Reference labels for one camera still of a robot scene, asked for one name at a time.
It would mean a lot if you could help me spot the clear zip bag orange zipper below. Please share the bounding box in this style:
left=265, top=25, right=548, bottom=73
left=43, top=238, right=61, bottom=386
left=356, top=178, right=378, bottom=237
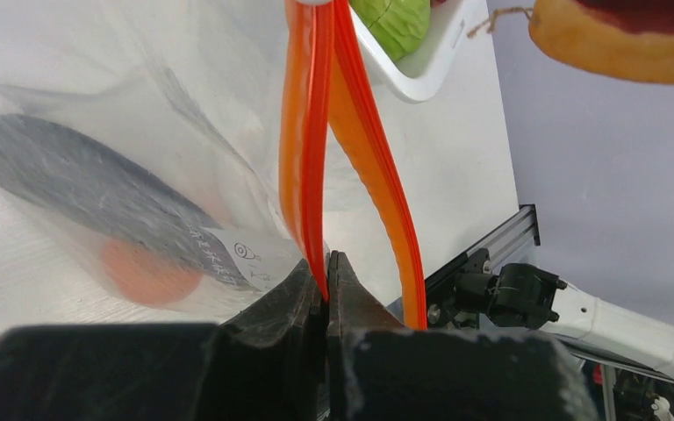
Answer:
left=0, top=1, right=427, bottom=329

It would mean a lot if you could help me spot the aluminium table frame rail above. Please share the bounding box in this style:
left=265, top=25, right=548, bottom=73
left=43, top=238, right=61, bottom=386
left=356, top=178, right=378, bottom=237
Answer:
left=426, top=204, right=541, bottom=317

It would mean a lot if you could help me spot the white plastic food bin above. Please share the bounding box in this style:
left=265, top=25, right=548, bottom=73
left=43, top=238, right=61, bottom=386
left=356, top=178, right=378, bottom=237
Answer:
left=349, top=1, right=486, bottom=103

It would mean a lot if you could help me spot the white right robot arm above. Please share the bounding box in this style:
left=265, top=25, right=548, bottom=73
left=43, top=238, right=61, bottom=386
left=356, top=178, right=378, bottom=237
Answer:
left=454, top=263, right=674, bottom=380

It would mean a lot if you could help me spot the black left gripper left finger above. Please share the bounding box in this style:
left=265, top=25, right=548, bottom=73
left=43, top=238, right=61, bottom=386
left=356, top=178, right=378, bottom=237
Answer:
left=0, top=262, right=323, bottom=420

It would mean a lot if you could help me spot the orange fruit toy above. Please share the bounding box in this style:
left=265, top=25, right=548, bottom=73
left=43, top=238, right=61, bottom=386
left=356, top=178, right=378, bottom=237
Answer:
left=100, top=239, right=204, bottom=307

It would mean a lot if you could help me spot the purple eggplant toy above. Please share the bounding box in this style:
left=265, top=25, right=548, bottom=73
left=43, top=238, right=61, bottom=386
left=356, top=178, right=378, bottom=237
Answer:
left=0, top=114, right=254, bottom=289

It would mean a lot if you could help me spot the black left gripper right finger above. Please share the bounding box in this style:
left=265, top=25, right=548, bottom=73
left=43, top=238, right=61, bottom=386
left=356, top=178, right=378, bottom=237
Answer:
left=326, top=252, right=599, bottom=420

